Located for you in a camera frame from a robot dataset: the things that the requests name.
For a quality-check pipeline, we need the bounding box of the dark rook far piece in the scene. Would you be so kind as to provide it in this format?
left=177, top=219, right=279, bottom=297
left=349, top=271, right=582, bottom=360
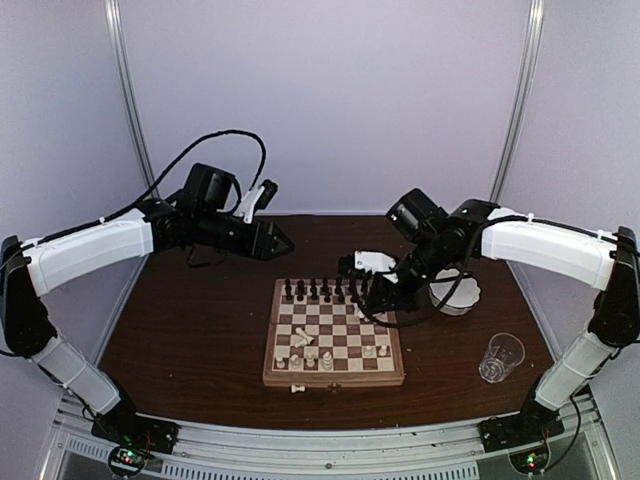
left=284, top=279, right=293, bottom=301

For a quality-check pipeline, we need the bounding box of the left aluminium corner post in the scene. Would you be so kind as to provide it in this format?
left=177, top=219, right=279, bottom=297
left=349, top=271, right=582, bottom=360
left=104, top=0, right=160, bottom=198

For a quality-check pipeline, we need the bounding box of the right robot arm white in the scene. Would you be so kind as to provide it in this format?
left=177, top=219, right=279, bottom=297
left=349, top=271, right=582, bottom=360
left=350, top=189, right=639, bottom=442

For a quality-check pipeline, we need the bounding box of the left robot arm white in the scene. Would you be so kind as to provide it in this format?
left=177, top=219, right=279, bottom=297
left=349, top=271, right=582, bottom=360
left=1, top=163, right=294, bottom=444

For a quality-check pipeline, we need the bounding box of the aluminium corner post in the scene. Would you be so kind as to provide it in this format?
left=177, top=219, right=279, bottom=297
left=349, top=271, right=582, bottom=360
left=104, top=0, right=160, bottom=198
left=482, top=0, right=545, bottom=224

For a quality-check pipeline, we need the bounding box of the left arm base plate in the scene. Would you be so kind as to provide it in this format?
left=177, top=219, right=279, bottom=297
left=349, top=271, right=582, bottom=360
left=91, top=403, right=179, bottom=454

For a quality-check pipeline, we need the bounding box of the wooden chess board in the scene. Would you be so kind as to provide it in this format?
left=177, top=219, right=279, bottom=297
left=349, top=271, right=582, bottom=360
left=262, top=278, right=405, bottom=389

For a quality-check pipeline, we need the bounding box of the right aluminium corner post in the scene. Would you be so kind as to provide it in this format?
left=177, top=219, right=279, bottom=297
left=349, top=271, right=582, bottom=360
left=482, top=0, right=545, bottom=224

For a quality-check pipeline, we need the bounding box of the clear plastic cup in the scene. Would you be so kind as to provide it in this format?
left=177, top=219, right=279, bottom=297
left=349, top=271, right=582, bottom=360
left=478, top=332, right=526, bottom=384

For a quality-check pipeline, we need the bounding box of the white scalloped bowl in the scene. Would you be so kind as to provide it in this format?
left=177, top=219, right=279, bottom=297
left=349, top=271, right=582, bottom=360
left=429, top=268, right=481, bottom=316

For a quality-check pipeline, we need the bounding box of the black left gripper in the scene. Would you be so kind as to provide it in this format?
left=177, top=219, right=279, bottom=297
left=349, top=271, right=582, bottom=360
left=194, top=208, right=295, bottom=261

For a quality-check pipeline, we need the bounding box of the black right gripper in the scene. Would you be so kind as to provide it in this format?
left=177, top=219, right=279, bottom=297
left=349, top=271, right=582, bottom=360
left=365, top=233, right=451, bottom=314

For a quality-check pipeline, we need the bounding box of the aluminium front rail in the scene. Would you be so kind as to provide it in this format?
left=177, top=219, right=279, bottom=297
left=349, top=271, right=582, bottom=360
left=36, top=394, right=622, bottom=479

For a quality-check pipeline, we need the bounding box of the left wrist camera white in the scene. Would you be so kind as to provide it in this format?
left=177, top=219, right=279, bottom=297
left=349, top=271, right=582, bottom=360
left=233, top=179, right=278, bottom=224

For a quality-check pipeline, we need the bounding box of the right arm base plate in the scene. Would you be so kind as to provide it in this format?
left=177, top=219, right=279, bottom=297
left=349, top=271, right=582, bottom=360
left=478, top=415, right=565, bottom=453

